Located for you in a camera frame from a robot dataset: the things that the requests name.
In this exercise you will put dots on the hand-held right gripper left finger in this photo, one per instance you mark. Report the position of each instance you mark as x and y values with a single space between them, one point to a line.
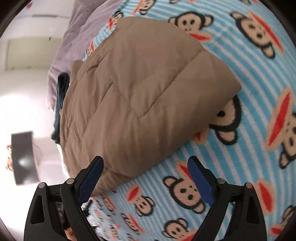
91 183

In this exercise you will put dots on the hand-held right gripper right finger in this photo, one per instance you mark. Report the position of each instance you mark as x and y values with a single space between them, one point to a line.
198 178

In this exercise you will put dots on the brown puffer jacket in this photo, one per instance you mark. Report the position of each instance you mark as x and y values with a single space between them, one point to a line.
138 92

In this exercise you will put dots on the row of small figurines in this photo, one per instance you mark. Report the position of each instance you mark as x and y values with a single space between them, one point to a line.
8 160

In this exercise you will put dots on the dark blue jeans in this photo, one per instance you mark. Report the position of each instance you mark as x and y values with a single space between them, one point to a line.
60 92

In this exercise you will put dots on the monkey print striped blanket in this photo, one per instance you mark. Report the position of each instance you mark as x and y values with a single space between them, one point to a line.
254 92

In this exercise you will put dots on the purple fleece duvet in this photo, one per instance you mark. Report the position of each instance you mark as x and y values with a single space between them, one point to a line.
76 34

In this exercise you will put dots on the wall-mounted flat television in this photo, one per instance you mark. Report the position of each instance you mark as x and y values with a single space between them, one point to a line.
24 157

